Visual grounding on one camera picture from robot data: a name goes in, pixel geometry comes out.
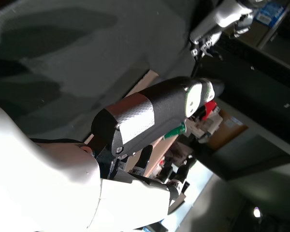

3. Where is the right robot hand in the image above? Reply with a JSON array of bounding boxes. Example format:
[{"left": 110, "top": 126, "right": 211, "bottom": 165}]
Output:
[{"left": 189, "top": 0, "right": 254, "bottom": 58}]

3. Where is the blue box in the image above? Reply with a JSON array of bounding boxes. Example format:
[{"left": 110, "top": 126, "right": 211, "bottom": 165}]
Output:
[{"left": 253, "top": 1, "right": 287, "bottom": 26}]

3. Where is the cardboard box with grey tape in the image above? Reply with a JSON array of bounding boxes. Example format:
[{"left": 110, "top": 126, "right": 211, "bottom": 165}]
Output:
[{"left": 83, "top": 69, "right": 184, "bottom": 180}]

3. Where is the red plastic object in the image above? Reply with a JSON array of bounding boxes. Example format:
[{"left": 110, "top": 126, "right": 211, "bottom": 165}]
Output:
[{"left": 199, "top": 100, "right": 219, "bottom": 121}]

